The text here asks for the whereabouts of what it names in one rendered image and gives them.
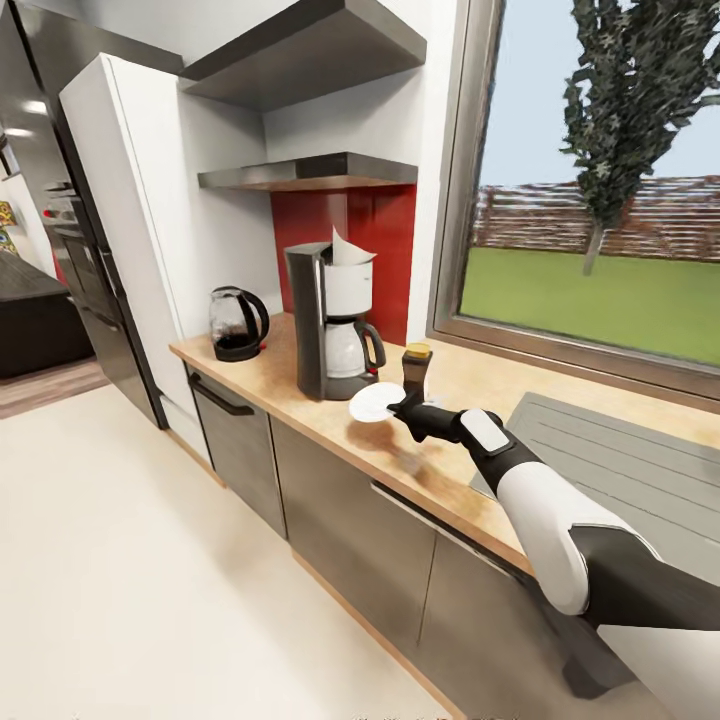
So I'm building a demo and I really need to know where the saucer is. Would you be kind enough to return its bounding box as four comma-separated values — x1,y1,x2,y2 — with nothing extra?
349,381,405,423

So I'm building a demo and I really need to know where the bottle of coffee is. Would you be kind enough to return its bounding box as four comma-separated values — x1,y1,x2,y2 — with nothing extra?
401,343,433,405

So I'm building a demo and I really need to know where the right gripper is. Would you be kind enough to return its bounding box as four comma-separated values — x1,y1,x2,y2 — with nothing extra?
387,392,443,443

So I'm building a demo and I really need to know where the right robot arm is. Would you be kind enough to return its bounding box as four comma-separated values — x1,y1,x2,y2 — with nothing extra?
387,392,720,720

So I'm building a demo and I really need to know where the paper coffee filter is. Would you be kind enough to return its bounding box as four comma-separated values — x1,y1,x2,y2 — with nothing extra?
333,230,375,267

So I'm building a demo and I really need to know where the electric kettle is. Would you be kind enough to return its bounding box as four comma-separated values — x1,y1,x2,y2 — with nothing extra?
209,286,269,362

